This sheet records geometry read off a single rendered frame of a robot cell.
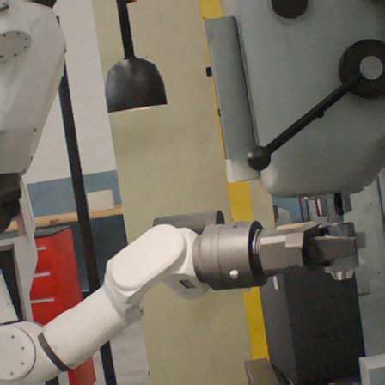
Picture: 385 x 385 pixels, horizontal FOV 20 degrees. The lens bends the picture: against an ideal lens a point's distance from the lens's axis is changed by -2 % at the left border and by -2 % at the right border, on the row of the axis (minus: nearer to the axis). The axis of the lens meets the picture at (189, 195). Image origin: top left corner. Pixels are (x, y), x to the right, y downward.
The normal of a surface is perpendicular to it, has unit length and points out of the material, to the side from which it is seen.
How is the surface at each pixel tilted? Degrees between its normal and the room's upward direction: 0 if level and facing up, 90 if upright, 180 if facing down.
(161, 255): 58
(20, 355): 83
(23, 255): 81
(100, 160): 90
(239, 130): 90
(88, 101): 90
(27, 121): 112
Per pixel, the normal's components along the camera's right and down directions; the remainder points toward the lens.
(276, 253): -0.37, 0.11
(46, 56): 0.81, -0.17
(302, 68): 0.04, 0.05
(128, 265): -0.39, -0.44
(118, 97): -0.57, 0.13
